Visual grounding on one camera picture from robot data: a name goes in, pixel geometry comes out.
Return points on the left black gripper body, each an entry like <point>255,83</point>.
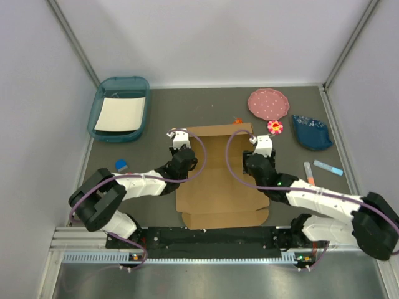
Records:
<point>173,150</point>

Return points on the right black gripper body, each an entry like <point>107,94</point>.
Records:
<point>246,154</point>

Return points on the brown cardboard box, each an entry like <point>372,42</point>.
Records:
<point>218,194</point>

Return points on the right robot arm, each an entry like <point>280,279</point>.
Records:
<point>368,221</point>

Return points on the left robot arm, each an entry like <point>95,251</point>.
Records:
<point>99,211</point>

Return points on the pink flower toy right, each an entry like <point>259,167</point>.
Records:
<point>275,127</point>

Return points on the orange grey marker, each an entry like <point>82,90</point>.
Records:
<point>308,173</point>

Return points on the orange glitter maple leaf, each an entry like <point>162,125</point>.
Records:
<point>238,120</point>

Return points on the dark blue leaf dish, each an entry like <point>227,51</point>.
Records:
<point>311,133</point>

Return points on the small blue scraper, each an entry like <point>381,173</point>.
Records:
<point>121,166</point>

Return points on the pink polka dot plate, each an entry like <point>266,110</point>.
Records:
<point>268,104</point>

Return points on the light blue marker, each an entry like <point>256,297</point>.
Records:
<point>328,168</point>

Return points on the white paper sheet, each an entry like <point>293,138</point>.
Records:
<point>120,114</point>

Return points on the teal plastic bin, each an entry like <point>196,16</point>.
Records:
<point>118,87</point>

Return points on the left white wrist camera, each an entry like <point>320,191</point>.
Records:
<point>180,138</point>

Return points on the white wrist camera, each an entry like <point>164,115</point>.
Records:
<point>262,145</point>
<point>180,138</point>

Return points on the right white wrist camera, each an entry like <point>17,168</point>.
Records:
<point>262,145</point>

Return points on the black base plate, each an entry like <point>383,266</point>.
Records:
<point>269,237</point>

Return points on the aluminium frame rail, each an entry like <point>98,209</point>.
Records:
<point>81,246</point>

